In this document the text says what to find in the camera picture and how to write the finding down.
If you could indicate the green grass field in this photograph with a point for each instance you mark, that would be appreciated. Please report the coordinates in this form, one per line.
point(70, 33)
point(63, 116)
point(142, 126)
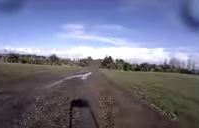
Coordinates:
point(173, 87)

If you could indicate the pale water puddle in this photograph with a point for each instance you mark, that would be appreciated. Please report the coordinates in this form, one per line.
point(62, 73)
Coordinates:
point(71, 77)

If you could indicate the olive grass field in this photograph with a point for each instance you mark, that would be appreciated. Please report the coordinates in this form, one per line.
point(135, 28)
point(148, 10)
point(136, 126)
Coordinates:
point(23, 69)

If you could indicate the dark dirt track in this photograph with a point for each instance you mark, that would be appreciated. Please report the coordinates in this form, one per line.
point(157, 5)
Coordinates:
point(87, 87)

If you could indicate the row of bushes and trees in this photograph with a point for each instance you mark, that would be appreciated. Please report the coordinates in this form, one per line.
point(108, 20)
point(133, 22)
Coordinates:
point(37, 59)

